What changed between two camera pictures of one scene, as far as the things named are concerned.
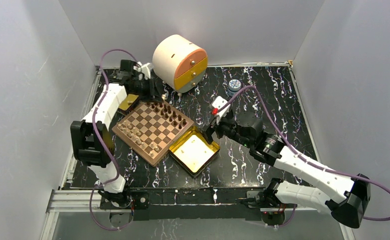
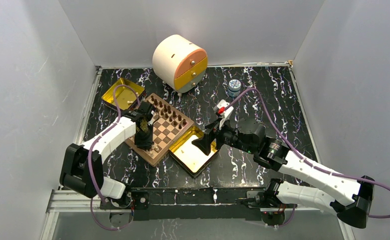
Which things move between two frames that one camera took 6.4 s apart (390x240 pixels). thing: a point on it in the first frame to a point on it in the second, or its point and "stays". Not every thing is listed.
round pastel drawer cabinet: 179,62 stays
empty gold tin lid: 192,151 stays
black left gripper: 151,92 to 145,144
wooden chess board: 150,129 stays
